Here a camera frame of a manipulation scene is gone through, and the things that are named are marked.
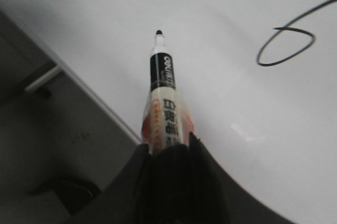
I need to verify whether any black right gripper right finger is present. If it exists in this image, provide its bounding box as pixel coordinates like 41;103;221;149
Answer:
189;133;291;223

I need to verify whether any white glossy whiteboard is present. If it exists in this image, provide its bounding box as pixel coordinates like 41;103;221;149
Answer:
1;0;336;223

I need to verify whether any white table leg bar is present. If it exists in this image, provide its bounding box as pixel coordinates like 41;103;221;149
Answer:
24;66;62;93

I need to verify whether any black white whiteboard marker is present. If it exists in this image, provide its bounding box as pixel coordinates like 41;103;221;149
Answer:
141;30;194;155

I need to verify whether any handwritten black number six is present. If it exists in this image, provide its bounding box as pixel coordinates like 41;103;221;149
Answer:
255;0;336;67

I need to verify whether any dark object on floor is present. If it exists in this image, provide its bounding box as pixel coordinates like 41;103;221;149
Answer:
29;176;101;216

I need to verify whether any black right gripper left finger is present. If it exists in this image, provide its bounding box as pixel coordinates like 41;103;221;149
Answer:
67;144;151;223

